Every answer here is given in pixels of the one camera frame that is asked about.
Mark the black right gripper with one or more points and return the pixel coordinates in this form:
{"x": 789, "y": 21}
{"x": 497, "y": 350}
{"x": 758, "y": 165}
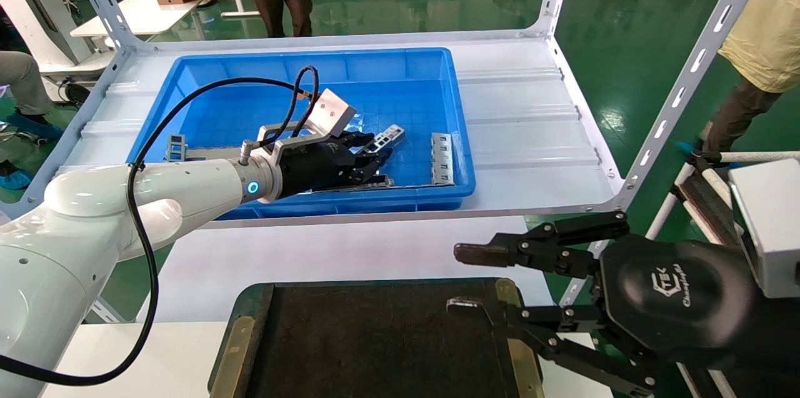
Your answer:
{"x": 675, "y": 304}

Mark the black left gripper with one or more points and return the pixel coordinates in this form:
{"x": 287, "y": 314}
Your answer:
{"x": 312, "y": 167}

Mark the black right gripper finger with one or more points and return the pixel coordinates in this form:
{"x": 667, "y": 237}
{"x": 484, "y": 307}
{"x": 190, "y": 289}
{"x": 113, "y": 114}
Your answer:
{"x": 494, "y": 254}

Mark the perforated grey metal part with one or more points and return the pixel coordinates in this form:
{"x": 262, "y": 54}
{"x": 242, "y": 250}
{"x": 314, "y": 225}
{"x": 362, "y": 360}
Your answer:
{"x": 387, "y": 135}

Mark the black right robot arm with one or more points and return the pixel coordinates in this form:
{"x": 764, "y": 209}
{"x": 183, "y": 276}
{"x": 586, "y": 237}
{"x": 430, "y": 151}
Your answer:
{"x": 781, "y": 338}

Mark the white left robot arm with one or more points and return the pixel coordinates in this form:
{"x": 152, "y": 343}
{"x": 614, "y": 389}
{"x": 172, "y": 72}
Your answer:
{"x": 94, "y": 198}

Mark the grey metal part black slot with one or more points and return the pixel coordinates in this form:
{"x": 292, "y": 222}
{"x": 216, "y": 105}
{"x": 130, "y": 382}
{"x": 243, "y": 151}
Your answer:
{"x": 378, "y": 182}

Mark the grey clip metal part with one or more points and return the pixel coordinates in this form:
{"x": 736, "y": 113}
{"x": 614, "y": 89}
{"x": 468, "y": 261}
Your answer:
{"x": 442, "y": 159}

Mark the black container tray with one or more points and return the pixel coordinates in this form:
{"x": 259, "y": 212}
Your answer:
{"x": 387, "y": 335}

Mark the grey metal part square holes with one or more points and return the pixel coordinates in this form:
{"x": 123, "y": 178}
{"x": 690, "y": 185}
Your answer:
{"x": 176, "y": 147}

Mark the clear plastic film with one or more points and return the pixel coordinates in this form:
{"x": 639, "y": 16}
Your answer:
{"x": 359, "y": 123}

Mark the blue plastic bin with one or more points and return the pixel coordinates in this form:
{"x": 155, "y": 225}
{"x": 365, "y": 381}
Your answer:
{"x": 412, "y": 92}

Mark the white slotted steel shelf rack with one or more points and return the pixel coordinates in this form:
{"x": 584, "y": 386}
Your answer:
{"x": 525, "y": 135}

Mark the white tube cart black pads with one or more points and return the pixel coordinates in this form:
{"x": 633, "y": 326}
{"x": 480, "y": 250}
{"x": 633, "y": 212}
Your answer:
{"x": 703, "y": 198}

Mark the white work table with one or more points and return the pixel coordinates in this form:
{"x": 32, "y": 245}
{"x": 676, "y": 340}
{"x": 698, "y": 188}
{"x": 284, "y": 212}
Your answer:
{"x": 140, "y": 14}

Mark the blue shoe cover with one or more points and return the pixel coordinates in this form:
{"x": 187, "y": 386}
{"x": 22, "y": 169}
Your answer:
{"x": 34, "y": 126}
{"x": 14, "y": 178}

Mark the seated person grey trousers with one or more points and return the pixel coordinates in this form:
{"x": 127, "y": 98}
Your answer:
{"x": 22, "y": 82}

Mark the white machine base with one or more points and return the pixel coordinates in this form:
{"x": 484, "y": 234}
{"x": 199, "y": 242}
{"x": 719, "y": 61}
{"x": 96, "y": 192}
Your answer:
{"x": 37, "y": 17}

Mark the person in yellow coat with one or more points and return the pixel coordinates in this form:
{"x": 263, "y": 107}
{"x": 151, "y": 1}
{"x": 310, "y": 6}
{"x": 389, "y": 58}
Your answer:
{"x": 765, "y": 23}

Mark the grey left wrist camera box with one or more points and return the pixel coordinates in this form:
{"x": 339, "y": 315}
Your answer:
{"x": 328, "y": 114}

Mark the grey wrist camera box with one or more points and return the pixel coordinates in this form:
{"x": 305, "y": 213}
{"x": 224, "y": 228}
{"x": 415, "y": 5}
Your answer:
{"x": 328, "y": 114}
{"x": 772, "y": 223}

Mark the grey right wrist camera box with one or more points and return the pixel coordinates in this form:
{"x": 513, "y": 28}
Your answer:
{"x": 772, "y": 223}

